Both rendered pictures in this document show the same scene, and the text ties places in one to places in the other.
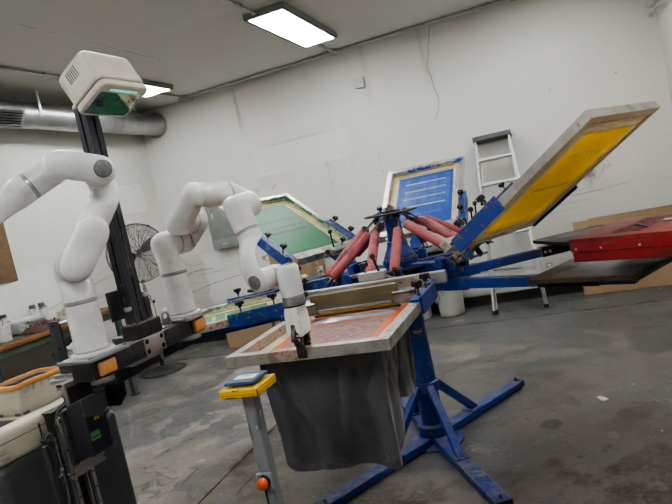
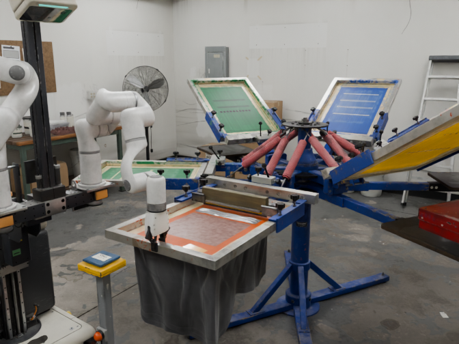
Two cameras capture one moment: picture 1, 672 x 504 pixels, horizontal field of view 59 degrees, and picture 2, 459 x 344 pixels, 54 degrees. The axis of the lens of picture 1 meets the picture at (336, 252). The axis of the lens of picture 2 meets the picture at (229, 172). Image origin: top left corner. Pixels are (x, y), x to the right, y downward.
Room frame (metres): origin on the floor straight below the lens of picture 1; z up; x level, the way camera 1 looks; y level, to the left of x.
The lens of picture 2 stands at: (0.32, -0.48, 1.70)
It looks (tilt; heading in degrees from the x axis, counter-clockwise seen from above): 14 degrees down; 12
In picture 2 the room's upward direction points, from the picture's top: straight up
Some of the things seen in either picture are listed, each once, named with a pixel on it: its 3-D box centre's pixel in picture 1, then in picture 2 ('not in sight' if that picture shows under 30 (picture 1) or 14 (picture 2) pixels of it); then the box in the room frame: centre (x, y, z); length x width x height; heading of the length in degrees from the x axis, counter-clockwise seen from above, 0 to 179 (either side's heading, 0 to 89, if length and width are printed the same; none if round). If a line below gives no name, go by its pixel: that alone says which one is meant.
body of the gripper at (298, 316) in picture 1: (297, 318); (157, 220); (1.91, 0.17, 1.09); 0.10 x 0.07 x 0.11; 160
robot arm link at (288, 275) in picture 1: (281, 280); (152, 186); (1.94, 0.19, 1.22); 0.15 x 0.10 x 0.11; 58
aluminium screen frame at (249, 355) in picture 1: (341, 322); (212, 220); (2.26, 0.03, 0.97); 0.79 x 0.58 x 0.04; 160
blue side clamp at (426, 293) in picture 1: (424, 297); (287, 216); (2.39, -0.31, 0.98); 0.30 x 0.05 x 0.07; 160
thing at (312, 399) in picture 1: (329, 411); (173, 291); (1.99, 0.14, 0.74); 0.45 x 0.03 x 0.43; 70
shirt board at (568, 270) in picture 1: (510, 279); (376, 212); (2.73, -0.76, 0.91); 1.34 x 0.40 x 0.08; 40
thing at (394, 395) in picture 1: (402, 380); (242, 280); (2.14, -0.14, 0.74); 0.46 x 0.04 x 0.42; 160
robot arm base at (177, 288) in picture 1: (175, 295); (89, 168); (2.18, 0.61, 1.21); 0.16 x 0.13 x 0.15; 66
